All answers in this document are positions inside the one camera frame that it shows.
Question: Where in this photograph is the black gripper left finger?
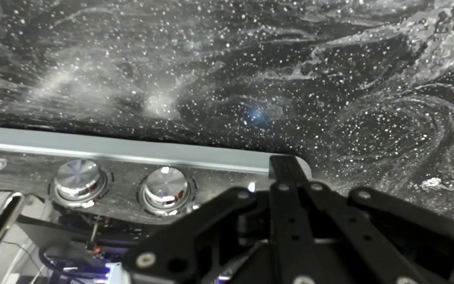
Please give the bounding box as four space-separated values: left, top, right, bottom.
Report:
121 187 269 284

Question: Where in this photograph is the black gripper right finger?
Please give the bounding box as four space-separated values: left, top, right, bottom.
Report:
269 156 454 284

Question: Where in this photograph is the cream and chrome toaster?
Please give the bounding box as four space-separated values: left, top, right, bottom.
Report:
0 127 276 284

